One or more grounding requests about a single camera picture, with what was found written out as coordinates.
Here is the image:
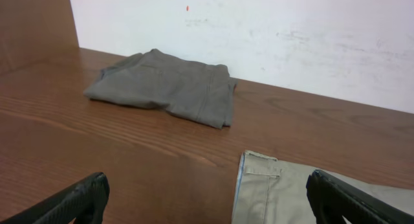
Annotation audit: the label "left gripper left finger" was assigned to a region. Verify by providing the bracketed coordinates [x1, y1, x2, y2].
[1, 172, 110, 224]

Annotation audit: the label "folded grey shorts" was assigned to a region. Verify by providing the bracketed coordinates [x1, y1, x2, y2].
[83, 49, 237, 129]

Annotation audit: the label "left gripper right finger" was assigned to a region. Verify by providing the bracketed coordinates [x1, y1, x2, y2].
[306, 170, 413, 224]

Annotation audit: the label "beige khaki shorts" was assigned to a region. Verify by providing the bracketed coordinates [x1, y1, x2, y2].
[231, 150, 414, 224]

